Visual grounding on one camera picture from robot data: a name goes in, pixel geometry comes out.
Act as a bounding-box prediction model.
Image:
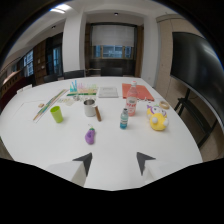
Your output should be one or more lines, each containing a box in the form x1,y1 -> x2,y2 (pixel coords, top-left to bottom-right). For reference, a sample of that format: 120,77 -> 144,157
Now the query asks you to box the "dark office chair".
63,69 -> 86,80
43,73 -> 59,84

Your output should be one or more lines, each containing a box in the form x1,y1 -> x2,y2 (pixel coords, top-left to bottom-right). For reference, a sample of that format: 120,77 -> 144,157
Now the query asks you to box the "yellow plush toy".
146,103 -> 170,132

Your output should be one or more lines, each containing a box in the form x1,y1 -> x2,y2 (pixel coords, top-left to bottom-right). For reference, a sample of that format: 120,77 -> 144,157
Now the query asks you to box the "long striped ruler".
32,88 -> 69,122

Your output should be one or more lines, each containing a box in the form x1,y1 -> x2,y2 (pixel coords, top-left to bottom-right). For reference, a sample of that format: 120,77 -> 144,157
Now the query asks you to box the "small blue-label water bottle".
119,107 -> 130,130

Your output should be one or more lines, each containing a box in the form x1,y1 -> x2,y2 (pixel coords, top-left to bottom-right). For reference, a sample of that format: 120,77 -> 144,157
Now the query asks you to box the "white window blind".
91,24 -> 136,48

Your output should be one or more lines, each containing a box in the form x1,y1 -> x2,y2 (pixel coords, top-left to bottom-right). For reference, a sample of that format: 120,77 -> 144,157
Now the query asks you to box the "black display stand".
173,87 -> 218,149

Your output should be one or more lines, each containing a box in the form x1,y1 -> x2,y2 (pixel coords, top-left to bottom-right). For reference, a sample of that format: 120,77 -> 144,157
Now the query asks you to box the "green plastic cup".
49,105 -> 64,124

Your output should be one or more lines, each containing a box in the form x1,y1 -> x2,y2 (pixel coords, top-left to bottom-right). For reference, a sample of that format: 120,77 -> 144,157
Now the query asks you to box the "white booklet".
97,86 -> 120,99

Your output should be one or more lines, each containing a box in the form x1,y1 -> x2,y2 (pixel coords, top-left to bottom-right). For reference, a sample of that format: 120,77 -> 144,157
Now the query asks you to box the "purple eggplant toy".
84,124 -> 97,146

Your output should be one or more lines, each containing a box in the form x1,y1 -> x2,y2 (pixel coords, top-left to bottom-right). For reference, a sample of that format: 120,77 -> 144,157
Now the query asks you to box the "orange paper sheet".
121,83 -> 156,102

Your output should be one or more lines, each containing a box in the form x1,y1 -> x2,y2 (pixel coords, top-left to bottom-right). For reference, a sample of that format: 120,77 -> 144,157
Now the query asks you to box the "tape roll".
158,100 -> 171,110

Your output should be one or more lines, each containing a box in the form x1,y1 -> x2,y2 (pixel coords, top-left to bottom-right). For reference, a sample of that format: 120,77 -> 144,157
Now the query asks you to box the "large black display screen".
170,31 -> 224,125

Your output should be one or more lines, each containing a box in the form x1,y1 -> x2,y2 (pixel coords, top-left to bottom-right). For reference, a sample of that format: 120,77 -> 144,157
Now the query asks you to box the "colourful test tube rack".
66,79 -> 99,98

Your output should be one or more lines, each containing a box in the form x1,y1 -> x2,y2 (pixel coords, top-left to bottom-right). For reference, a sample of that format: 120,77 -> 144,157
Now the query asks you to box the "tall pink-label bottle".
125,80 -> 139,117

